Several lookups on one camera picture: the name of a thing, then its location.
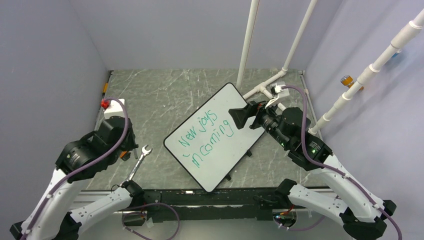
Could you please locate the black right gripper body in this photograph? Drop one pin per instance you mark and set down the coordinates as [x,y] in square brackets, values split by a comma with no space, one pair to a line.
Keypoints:
[262,112]

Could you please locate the white whiteboard black frame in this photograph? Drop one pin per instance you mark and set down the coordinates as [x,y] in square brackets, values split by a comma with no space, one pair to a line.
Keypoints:
[208,145]

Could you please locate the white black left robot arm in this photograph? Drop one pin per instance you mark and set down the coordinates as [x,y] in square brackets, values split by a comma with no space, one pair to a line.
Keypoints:
[79,162]

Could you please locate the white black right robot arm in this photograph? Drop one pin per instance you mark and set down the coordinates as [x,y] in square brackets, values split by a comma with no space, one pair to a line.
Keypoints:
[361,214]

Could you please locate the silver open-end wrench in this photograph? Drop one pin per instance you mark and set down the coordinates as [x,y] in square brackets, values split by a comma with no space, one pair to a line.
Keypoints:
[145,151]

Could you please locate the orange black clamp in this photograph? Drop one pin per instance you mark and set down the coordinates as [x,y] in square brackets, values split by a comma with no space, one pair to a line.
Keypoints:
[125,155]

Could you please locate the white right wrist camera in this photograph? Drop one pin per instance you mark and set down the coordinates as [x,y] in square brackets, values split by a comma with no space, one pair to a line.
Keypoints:
[275,92]

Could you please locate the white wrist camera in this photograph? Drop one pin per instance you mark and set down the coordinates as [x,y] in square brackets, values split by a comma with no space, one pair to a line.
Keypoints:
[275,92]
[112,108]

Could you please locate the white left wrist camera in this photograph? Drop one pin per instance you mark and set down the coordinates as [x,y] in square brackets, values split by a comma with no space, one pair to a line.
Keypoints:
[112,108]

